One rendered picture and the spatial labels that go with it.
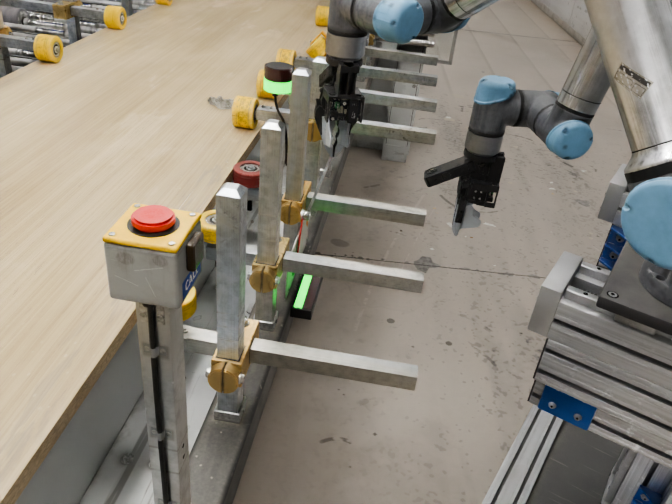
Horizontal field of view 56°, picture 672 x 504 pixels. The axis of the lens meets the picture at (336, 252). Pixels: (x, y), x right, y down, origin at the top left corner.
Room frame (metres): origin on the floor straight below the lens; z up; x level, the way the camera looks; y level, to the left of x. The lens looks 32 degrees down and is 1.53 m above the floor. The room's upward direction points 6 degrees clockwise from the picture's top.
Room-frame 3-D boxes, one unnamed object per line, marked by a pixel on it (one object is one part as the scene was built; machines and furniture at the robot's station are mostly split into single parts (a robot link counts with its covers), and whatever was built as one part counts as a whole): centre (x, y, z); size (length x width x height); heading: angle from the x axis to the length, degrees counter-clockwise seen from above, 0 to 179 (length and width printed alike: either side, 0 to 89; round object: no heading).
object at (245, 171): (1.31, 0.22, 0.85); 0.08 x 0.08 x 0.11
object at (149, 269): (0.50, 0.17, 1.18); 0.07 x 0.07 x 0.08; 85
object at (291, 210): (1.28, 0.11, 0.85); 0.13 x 0.06 x 0.05; 175
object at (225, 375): (0.78, 0.15, 0.81); 0.13 x 0.06 x 0.05; 175
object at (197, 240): (0.50, 0.13, 1.20); 0.03 x 0.01 x 0.03; 175
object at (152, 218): (0.50, 0.17, 1.22); 0.04 x 0.04 x 0.02
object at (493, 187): (1.27, -0.29, 0.97); 0.09 x 0.08 x 0.12; 85
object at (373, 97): (1.79, 0.01, 0.95); 0.50 x 0.04 x 0.04; 85
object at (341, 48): (1.21, 0.02, 1.23); 0.08 x 0.08 x 0.05
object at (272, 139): (1.01, 0.13, 0.90); 0.03 x 0.03 x 0.48; 85
